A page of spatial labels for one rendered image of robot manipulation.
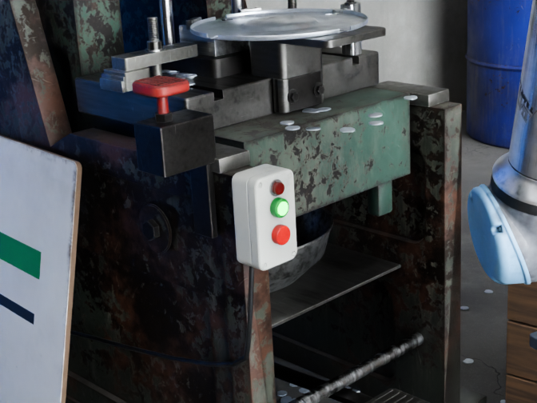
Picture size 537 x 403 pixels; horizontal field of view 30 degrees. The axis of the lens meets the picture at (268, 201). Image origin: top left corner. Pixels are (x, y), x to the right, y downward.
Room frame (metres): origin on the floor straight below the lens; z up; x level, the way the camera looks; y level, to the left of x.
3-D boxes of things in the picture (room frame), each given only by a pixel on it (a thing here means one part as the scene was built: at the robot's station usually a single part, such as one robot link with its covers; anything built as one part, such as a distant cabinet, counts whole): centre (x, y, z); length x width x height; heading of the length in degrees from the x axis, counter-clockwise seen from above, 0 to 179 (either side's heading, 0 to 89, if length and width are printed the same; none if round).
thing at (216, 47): (1.73, 0.05, 0.76); 0.15 x 0.09 x 0.05; 133
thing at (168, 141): (1.35, 0.12, 0.62); 0.10 x 0.06 x 0.20; 133
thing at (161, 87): (1.34, 0.14, 0.72); 0.07 x 0.06 x 0.08; 43
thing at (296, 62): (1.61, -0.07, 0.72); 0.25 x 0.14 x 0.14; 43
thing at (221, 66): (1.74, 0.06, 0.72); 0.20 x 0.16 x 0.03; 133
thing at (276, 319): (1.74, 0.06, 0.31); 0.43 x 0.42 x 0.01; 133
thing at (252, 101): (1.74, 0.05, 0.68); 0.45 x 0.30 x 0.06; 133
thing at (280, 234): (1.31, -0.01, 0.54); 0.03 x 0.01 x 0.03; 133
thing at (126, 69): (1.62, 0.18, 0.76); 0.17 x 0.06 x 0.10; 133
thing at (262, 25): (1.64, -0.03, 0.78); 0.29 x 0.29 x 0.01
